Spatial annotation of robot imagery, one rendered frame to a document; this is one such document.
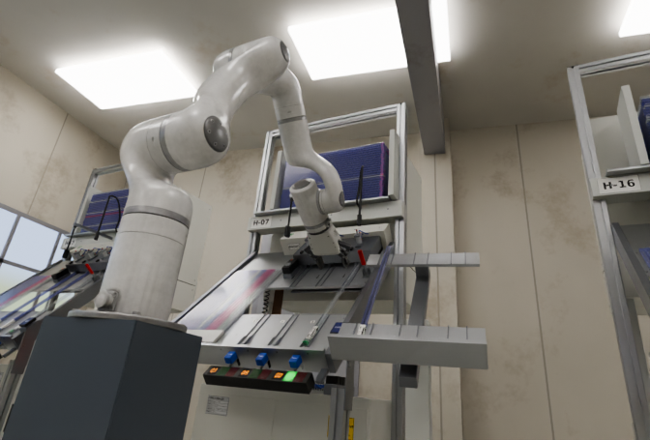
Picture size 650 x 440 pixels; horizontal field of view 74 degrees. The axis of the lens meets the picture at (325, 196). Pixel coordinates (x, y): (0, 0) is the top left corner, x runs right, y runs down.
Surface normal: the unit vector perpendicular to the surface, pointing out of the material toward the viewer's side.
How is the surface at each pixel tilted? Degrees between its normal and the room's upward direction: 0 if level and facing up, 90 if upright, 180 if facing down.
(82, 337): 90
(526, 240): 90
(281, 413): 90
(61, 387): 90
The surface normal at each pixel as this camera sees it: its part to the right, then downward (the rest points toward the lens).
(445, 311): -0.29, -0.42
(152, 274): 0.65, -0.26
